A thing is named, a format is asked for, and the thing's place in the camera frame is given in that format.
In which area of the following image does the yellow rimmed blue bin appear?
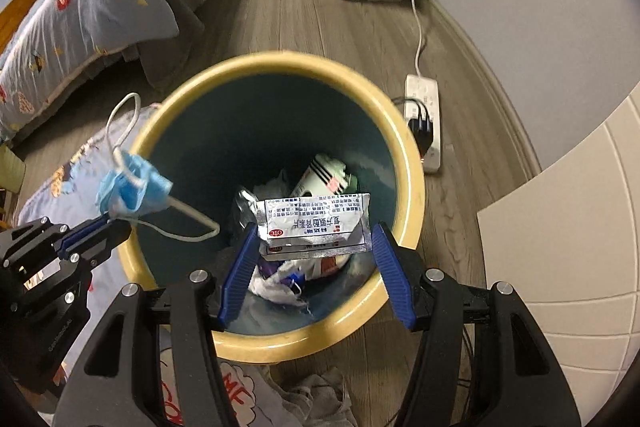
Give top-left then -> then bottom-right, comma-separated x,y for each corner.
117,52 -> 427,364

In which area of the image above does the blue face mask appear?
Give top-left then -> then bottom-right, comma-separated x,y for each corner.
95,93 -> 221,243

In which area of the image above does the grey cloth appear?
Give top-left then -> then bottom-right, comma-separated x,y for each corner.
272,367 -> 358,427

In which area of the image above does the white medicine box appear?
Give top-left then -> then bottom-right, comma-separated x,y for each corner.
290,154 -> 358,198

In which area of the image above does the white power strip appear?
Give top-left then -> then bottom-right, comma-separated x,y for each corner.
402,74 -> 443,174

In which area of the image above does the wooden bed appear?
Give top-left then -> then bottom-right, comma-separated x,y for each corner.
0,0 -> 249,148

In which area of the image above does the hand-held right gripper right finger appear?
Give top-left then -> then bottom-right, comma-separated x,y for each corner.
372,222 -> 581,427

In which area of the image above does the red and white packet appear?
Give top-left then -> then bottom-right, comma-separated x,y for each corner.
320,254 -> 351,278

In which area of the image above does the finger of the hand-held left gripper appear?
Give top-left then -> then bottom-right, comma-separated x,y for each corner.
2,215 -> 118,268
15,224 -> 133,303

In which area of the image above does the black plug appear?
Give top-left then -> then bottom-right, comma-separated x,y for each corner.
392,96 -> 436,158

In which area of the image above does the cartoon blue table cloth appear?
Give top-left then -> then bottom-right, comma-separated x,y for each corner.
15,104 -> 281,427

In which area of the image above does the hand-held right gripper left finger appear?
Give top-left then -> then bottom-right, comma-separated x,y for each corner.
57,223 -> 262,427

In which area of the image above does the silver medicine sachet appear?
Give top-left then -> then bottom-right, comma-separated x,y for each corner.
254,192 -> 373,258

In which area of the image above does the silver foil bag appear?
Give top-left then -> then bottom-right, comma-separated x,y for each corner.
232,187 -> 261,228

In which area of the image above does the white cabinet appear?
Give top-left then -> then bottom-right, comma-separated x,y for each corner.
476,82 -> 640,427

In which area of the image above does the bed with cartoon duvet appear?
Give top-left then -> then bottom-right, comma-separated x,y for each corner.
0,0 -> 248,142

